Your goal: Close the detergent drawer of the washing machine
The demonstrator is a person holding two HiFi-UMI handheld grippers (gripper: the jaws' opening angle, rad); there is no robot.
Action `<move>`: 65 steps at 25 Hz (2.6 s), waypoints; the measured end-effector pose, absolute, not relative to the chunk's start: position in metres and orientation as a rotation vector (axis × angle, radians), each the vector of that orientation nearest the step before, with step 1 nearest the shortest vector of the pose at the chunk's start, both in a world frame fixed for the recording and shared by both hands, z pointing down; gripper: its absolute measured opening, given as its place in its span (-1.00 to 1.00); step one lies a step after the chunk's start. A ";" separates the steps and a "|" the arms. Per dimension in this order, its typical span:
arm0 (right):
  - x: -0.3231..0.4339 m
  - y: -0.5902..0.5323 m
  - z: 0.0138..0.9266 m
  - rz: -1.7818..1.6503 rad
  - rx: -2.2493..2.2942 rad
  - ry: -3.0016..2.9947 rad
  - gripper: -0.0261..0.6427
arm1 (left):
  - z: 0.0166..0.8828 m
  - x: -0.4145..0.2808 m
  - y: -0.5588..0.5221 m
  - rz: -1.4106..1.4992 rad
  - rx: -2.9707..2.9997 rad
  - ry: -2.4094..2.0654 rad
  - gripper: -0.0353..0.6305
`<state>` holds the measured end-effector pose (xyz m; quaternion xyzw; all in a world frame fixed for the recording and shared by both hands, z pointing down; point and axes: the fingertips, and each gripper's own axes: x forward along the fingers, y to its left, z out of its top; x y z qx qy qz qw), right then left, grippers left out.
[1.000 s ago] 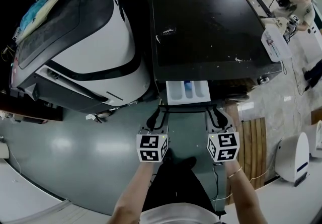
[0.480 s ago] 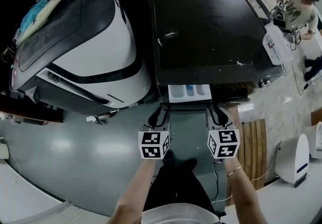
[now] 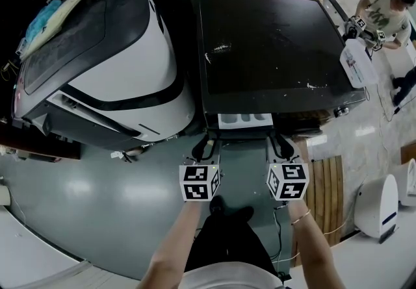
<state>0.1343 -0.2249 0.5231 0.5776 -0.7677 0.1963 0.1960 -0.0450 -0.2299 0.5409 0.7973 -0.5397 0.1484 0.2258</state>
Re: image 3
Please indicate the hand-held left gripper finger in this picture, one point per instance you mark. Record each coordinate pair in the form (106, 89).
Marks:
(199, 148)
(213, 143)

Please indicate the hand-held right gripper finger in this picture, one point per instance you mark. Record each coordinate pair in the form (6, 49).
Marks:
(286, 148)
(272, 146)

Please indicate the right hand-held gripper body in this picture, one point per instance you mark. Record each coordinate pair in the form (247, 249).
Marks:
(291, 182)

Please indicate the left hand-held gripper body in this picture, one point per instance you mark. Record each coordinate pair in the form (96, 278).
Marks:
(195, 183)

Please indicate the white detergent drawer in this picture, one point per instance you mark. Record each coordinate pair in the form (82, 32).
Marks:
(244, 120)

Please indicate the person's left forearm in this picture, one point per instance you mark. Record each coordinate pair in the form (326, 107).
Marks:
(175, 242)

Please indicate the person's right forearm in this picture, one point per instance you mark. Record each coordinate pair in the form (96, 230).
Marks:
(312, 248)

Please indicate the white rounded machine blue stripe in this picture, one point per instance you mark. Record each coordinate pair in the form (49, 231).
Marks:
(377, 206)

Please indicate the black washing machine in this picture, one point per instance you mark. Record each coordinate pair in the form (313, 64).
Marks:
(266, 50)

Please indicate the white grey washing machine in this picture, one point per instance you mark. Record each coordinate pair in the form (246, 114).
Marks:
(130, 63)

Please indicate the person's black shoe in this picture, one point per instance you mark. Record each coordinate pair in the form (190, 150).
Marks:
(216, 204)

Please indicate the wooden slat board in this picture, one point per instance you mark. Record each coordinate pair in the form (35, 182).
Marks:
(325, 196)

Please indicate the person's black trousers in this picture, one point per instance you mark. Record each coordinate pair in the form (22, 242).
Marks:
(224, 242)

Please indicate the person's white shirt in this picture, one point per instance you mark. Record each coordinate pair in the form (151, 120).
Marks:
(230, 276)

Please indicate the white plastic container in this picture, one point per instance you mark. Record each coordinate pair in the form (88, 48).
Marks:
(359, 65)

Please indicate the cream cloth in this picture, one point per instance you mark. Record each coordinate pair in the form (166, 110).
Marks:
(70, 0)

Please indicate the blue fluffy towel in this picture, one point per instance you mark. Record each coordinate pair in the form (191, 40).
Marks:
(40, 19)

